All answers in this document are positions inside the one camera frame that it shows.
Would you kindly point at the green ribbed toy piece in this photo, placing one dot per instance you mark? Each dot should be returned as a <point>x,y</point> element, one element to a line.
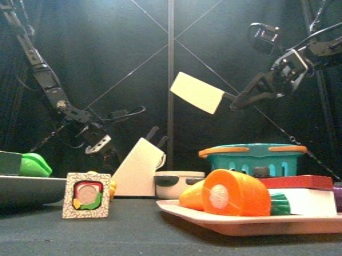
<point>280,204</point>

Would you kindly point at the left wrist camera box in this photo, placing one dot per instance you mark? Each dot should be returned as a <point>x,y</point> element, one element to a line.
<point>121,115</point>

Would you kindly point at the large orange carrot slice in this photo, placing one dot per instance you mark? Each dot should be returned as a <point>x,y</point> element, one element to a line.
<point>238,193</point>

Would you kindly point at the dark green toy block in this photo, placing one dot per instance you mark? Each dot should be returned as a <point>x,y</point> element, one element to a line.
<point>10,162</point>

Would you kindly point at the wooden toy knife holder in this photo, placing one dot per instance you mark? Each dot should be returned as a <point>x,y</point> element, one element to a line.
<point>139,171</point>

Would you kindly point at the purple toy piece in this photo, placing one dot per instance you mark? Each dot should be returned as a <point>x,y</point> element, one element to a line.
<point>338,197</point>

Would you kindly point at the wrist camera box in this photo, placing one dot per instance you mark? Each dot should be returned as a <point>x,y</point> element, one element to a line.
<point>265,37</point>
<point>121,115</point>

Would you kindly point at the speckled sushi roll tile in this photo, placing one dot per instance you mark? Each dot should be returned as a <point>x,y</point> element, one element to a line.
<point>87,195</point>

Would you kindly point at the toy cleaver cream blade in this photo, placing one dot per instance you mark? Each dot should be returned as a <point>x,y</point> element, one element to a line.
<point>198,92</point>

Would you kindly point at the black knob in basket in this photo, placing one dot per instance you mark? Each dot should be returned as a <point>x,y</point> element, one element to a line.
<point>261,171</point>

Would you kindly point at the red toy block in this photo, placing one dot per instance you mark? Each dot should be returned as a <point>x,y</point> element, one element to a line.
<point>298,181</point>

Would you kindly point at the grey plate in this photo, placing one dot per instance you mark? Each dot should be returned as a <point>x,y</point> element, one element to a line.
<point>27,190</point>

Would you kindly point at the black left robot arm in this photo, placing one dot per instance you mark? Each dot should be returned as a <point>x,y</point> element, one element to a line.
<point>45,73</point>

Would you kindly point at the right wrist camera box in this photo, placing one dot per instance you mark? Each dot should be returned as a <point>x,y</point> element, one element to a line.
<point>265,37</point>

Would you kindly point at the white toy block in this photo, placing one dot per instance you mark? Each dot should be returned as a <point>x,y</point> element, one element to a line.
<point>305,201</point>

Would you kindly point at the bright green toy pepper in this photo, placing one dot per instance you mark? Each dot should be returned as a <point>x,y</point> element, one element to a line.
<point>35,165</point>

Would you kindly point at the vertical metal frame pole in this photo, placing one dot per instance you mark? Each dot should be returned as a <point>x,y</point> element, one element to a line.
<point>170,50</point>

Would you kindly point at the slanted dark frame pole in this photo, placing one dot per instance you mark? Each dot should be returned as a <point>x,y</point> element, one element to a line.
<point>321,116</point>

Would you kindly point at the small orange carrot piece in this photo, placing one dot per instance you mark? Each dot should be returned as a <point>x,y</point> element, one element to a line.
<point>193,197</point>

